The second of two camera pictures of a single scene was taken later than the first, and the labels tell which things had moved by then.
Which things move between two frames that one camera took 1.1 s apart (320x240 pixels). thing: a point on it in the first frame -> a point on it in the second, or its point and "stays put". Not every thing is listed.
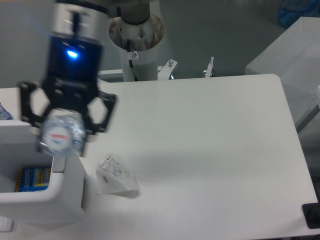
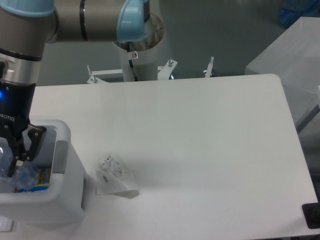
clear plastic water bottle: x=64 y=132 -> x=25 y=176
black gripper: x=75 y=66 -> x=16 y=102
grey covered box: x=294 y=56 stays put
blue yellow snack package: x=33 y=179 stays put
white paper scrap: x=6 y=224 stays put
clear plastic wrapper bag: x=113 y=178 stays put
